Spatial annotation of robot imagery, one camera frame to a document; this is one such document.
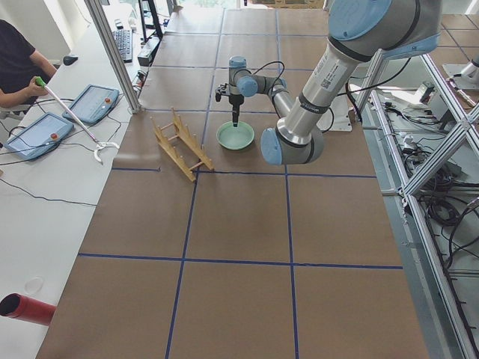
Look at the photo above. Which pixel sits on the reacher grabber tool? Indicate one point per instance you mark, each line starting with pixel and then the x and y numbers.
pixel 100 145

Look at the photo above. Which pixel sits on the black computer mouse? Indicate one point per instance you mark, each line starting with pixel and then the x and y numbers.
pixel 70 59

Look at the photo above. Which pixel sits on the far blue teach pendant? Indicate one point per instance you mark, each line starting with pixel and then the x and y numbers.
pixel 94 103

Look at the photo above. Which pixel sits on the light green plate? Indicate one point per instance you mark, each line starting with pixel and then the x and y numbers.
pixel 234 137

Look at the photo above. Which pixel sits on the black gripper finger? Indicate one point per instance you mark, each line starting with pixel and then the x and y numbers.
pixel 235 119

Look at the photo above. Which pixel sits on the near blue teach pendant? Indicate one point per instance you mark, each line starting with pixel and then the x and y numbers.
pixel 39 137

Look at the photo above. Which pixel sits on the aluminium side frame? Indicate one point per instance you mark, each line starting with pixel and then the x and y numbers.
pixel 426 134

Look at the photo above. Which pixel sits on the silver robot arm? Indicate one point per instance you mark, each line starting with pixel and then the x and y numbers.
pixel 357 30

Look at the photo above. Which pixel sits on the wooden plate rack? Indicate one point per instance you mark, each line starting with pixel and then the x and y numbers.
pixel 175 133

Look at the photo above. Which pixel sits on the blue teach pendant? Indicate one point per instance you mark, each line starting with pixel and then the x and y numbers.
pixel 94 103
pixel 39 137

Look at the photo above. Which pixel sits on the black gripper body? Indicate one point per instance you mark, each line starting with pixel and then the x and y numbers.
pixel 235 100

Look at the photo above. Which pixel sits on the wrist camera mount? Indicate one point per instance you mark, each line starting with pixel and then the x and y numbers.
pixel 222 91

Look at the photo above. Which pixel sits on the black keyboard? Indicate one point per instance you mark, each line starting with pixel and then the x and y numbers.
pixel 123 41

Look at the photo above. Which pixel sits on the seated person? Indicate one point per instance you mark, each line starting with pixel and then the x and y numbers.
pixel 21 64

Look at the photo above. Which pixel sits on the aluminium frame post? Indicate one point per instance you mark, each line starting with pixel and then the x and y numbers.
pixel 102 25

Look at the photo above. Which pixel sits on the red bottle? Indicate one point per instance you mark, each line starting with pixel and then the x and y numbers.
pixel 24 308

